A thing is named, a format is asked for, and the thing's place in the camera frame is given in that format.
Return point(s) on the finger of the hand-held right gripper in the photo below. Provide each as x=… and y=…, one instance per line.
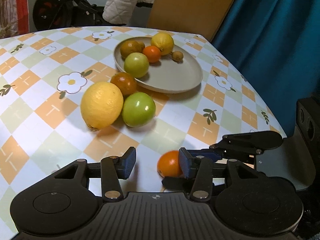
x=175, y=182
x=202, y=153

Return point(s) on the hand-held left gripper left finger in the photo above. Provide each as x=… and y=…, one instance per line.
x=130, y=163

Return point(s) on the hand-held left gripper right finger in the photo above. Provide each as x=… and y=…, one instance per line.
x=185, y=163

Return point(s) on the small orange tangerine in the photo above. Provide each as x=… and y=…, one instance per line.
x=152, y=54
x=168, y=163

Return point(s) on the green apple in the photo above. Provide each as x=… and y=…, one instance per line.
x=136, y=65
x=138, y=108

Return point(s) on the yellow lemon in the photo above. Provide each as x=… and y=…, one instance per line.
x=163, y=42
x=101, y=106

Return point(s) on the brownish green mandarin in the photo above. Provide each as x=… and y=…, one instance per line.
x=130, y=49
x=123, y=82

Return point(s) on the beige round plate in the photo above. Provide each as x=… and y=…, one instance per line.
x=170, y=77

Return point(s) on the small brown longan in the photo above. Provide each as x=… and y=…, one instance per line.
x=177, y=55

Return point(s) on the teal curtain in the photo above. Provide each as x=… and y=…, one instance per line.
x=275, y=42

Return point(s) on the wooden board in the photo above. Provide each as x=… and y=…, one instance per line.
x=192, y=5

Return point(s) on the white quilted cloth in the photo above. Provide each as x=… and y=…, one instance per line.
x=125, y=0

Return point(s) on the black exercise bike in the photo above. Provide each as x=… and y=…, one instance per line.
x=60, y=7

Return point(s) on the red printed plant backdrop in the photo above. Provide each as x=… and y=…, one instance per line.
x=12, y=5

